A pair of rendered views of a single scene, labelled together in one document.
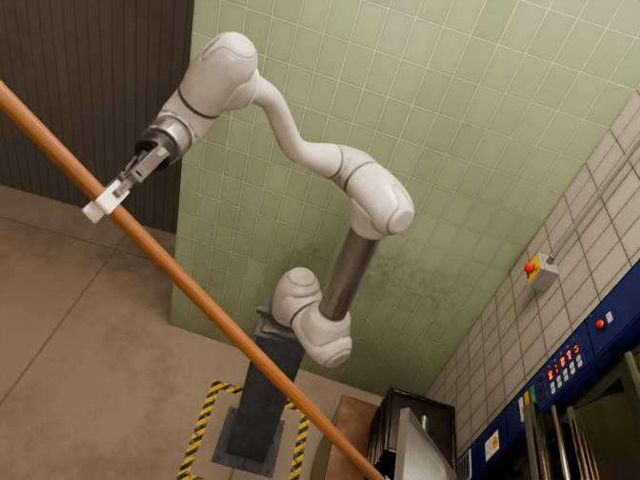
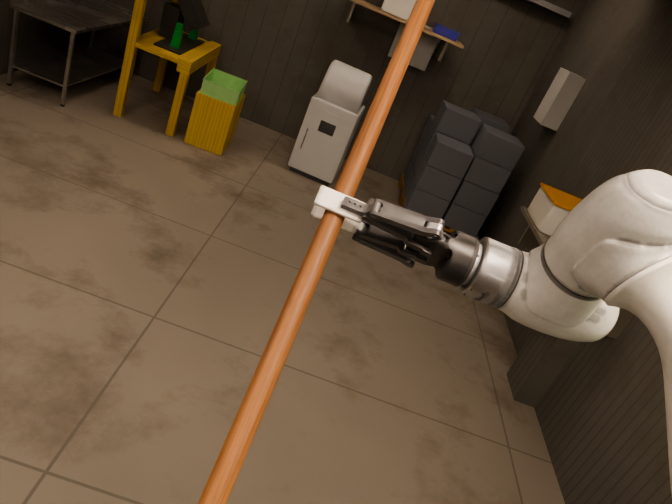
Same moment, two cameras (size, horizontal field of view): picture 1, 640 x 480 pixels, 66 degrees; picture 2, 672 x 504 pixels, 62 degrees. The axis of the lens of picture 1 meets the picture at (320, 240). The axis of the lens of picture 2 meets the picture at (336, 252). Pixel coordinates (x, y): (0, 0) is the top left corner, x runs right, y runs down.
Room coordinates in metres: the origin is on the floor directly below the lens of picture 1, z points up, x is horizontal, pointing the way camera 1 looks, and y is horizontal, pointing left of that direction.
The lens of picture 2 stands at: (0.62, -0.37, 2.25)
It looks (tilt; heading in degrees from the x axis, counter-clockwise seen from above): 26 degrees down; 88
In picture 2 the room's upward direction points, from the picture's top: 23 degrees clockwise
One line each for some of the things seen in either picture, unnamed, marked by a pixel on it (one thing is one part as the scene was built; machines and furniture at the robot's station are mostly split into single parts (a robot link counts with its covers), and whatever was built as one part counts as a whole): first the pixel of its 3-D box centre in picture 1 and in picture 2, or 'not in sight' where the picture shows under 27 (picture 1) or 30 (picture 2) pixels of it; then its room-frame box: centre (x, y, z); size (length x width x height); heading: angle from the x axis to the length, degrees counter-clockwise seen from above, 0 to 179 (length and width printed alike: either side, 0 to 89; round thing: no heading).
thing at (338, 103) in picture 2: not in sight; (332, 121); (0.25, 5.93, 0.63); 0.65 x 0.54 x 1.26; 88
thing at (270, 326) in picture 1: (284, 315); not in sight; (1.33, 0.04, 1.03); 0.22 x 0.18 x 0.06; 93
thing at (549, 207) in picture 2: not in sight; (560, 214); (2.17, 3.64, 1.25); 0.42 x 0.35 x 0.24; 93
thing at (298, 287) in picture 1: (297, 295); not in sight; (1.32, 0.02, 1.17); 0.18 x 0.16 x 0.22; 43
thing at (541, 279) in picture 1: (541, 271); not in sight; (1.55, -0.84, 1.46); 0.10 x 0.07 x 0.10; 179
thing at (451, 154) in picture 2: not in sight; (454, 168); (1.76, 6.15, 0.63); 1.28 x 0.87 x 1.27; 93
